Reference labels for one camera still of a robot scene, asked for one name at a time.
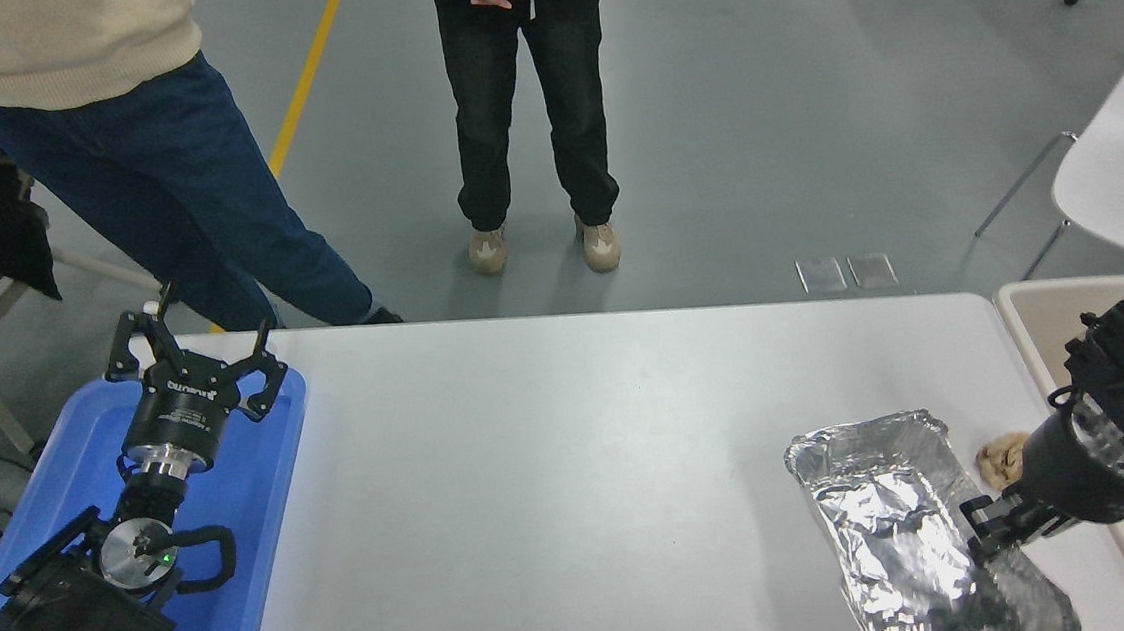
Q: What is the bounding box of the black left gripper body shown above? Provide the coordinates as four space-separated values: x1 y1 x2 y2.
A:
116 347 244 464

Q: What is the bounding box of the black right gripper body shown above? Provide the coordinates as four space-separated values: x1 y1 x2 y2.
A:
1007 407 1124 534

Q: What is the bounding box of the foil plate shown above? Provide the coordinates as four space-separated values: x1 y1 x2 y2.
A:
781 398 1084 631

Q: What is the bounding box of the clear floor plate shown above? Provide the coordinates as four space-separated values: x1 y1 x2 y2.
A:
795 255 849 296
846 250 900 291

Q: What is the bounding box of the crumpled tan paper ball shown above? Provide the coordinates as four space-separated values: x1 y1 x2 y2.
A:
973 431 1038 494

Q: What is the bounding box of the blue plastic tray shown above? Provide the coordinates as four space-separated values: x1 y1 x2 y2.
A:
0 361 327 631

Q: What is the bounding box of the large pale bin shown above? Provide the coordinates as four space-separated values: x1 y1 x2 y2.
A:
991 272 1124 631

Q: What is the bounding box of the person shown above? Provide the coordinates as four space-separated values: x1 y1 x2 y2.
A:
0 0 405 356
424 0 627 285

